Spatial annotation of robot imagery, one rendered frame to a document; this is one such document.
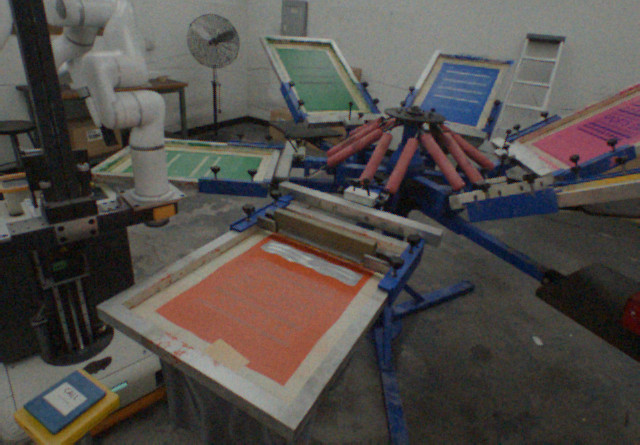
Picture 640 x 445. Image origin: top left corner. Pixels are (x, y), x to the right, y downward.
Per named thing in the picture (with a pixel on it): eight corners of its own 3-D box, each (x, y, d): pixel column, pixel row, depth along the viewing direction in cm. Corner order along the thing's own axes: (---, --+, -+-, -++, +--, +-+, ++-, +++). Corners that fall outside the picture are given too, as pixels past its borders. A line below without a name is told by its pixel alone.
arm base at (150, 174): (121, 187, 122) (114, 140, 116) (161, 180, 131) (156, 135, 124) (139, 205, 113) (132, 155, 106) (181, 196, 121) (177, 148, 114)
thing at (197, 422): (281, 509, 100) (289, 393, 82) (161, 420, 118) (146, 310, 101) (288, 498, 102) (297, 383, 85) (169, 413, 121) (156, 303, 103)
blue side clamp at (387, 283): (390, 308, 112) (394, 288, 109) (374, 301, 114) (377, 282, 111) (420, 261, 136) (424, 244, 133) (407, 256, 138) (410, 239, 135)
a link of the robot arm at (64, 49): (85, 22, 124) (74, 67, 138) (41, 24, 114) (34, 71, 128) (101, 43, 124) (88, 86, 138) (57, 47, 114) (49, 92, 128)
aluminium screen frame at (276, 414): (293, 443, 72) (294, 430, 71) (98, 318, 96) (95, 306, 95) (418, 256, 136) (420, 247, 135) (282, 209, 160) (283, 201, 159)
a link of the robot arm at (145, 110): (174, 146, 116) (170, 92, 109) (131, 155, 106) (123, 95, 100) (156, 138, 121) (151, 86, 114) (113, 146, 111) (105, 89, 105)
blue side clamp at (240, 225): (240, 245, 134) (240, 228, 131) (230, 241, 136) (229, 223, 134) (290, 215, 159) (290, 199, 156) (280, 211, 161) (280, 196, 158)
